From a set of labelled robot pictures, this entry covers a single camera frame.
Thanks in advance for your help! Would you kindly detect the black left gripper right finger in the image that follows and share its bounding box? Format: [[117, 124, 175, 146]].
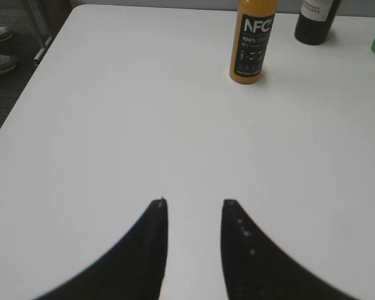
[[220, 199, 352, 299]]

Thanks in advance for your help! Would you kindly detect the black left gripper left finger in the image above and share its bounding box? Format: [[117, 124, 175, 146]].
[[40, 198, 168, 299]]

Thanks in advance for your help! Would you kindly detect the NFC orange juice bottle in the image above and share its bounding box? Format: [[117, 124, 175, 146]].
[[229, 0, 278, 84]]

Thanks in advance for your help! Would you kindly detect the dark red wine bottle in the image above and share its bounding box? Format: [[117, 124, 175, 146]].
[[294, 0, 342, 46]]

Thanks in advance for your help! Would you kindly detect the metal furniture leg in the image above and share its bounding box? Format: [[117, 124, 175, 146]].
[[21, 0, 53, 66]]

